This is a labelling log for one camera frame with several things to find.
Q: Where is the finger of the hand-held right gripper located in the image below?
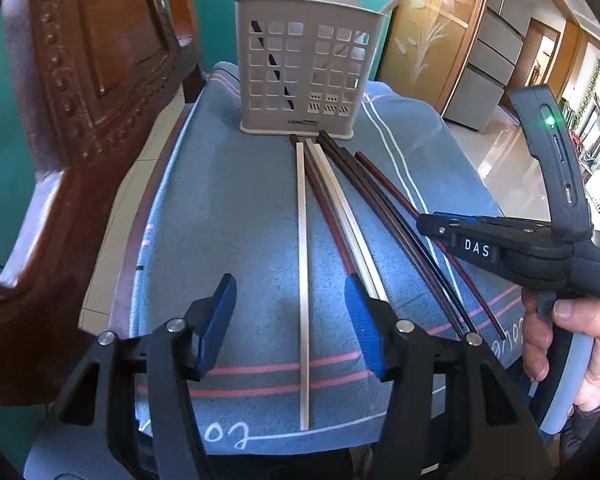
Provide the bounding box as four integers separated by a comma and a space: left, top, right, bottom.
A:
416, 214, 507, 267
430, 213, 552, 242

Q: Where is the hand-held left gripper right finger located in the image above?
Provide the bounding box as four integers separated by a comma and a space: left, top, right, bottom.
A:
344, 275, 556, 480

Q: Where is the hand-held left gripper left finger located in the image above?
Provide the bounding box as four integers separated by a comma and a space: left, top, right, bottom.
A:
45, 274, 238, 480

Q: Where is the long white chopstick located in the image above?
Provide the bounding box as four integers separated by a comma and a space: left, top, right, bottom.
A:
296, 141, 311, 432

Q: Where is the dark brown chopstick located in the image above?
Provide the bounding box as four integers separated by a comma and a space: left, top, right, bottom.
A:
316, 135, 468, 338
320, 131, 479, 336

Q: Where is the white plastic utensil holder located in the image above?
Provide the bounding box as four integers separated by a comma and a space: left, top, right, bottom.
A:
232, 0, 384, 140

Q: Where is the person's right forearm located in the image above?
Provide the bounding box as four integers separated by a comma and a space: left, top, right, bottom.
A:
559, 402, 600, 472

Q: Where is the blue striped towel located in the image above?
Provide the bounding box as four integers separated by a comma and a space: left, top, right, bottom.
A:
129, 61, 527, 457

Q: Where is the wooden doorway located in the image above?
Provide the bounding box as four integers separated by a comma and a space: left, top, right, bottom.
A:
500, 17, 564, 111

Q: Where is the grey refrigerator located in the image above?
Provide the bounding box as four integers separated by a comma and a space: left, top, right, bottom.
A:
442, 0, 542, 134

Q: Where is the wood framed glass door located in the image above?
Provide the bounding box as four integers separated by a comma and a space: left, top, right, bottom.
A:
380, 0, 496, 117

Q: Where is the carved wooden chair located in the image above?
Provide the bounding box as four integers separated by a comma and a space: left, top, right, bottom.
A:
0, 0, 207, 407

